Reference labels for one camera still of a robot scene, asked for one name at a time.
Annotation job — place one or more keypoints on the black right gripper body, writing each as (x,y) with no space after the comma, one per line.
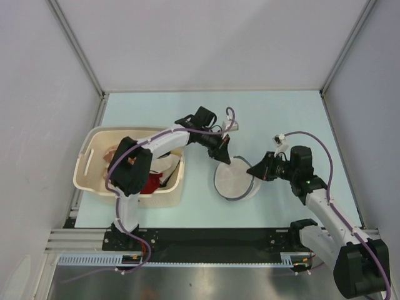
(277,168)

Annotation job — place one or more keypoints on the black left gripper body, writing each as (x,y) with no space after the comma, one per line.
(213,142)

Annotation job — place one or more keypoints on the white mesh laundry bag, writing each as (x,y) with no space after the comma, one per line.
(233,183)

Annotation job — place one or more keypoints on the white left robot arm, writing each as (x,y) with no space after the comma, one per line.
(129,169)

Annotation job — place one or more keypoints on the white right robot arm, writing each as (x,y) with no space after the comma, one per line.
(359,264)

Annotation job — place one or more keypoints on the cream perforated laundry basket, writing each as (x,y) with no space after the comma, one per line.
(89,173)

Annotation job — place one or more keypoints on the white garment in basket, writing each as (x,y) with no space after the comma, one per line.
(164,167)

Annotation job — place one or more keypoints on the red garment in basket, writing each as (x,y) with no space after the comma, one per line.
(153,183)

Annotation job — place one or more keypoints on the peach garment in basket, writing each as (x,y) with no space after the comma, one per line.
(109,153)

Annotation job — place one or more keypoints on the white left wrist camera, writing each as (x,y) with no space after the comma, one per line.
(228,126)

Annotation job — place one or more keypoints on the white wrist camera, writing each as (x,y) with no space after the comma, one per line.
(281,143)
(228,126)

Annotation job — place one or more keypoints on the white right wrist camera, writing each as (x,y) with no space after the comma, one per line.
(281,143)

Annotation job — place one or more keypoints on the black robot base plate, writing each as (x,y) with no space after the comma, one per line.
(210,245)

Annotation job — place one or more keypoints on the aluminium frame rail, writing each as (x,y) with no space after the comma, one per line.
(75,241)

